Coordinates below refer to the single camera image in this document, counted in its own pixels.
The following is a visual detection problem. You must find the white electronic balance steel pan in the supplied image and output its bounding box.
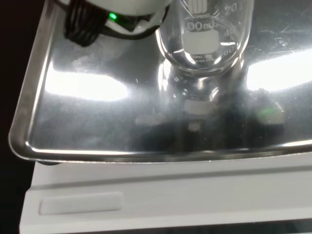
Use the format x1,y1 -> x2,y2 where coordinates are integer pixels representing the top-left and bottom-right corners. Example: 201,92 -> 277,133
8,0 -> 312,227

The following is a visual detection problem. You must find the black bench cloth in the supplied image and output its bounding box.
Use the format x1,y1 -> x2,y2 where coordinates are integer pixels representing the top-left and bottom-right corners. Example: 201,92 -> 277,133
0,0 -> 312,234

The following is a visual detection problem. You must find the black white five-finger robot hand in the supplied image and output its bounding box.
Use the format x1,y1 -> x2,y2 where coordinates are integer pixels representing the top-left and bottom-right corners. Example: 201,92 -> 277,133
63,0 -> 173,47

